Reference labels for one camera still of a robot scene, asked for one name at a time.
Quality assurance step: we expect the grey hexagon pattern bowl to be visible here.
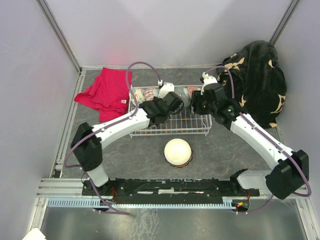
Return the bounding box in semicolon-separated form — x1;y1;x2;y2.
174;86;191;108

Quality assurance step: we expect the blue triangle pattern bowl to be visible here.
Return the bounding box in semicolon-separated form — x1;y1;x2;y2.
143;87;159;101

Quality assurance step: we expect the floral orange green bowl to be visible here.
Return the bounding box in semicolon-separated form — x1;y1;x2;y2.
133;88;146;104

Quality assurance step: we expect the white wire dish rack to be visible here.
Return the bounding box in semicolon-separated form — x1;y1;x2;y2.
129;85;212;138

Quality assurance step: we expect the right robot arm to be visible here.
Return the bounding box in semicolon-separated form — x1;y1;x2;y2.
191;83;312;200

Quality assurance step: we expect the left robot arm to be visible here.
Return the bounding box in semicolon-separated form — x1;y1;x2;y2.
71;91;183;195

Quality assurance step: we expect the black floral blanket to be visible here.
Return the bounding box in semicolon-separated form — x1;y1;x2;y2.
216;40;287;129

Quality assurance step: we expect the red folded t-shirt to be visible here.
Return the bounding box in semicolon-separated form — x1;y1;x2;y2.
74;67;132;123

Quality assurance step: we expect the white paper corner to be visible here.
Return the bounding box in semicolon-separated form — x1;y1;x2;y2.
22;227;46;240

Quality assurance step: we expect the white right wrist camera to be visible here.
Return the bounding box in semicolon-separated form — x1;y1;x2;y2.
199;72;218;93

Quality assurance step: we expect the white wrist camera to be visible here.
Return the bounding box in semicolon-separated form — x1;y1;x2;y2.
158;79;175;99
199;72;218;93

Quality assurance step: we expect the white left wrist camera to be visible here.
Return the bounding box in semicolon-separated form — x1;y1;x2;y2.
158;79;175;99

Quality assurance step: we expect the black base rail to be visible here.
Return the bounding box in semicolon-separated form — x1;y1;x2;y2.
97;178;260;205

